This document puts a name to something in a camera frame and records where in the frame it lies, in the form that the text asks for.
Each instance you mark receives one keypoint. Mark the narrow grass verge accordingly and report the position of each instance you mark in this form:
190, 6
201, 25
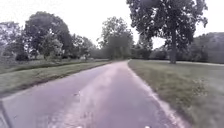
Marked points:
33, 76

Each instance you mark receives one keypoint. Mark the row of trees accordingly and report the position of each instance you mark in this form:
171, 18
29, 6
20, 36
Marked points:
46, 33

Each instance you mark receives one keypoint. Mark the wide grass field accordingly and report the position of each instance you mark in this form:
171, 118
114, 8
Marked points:
186, 86

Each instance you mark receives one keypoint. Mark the grey asphalt path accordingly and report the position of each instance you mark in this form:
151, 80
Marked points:
110, 100

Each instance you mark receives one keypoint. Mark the wood of trees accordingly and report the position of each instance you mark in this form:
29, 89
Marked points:
210, 46

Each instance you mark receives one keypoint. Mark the large dark tree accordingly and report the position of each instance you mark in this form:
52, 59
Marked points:
173, 33

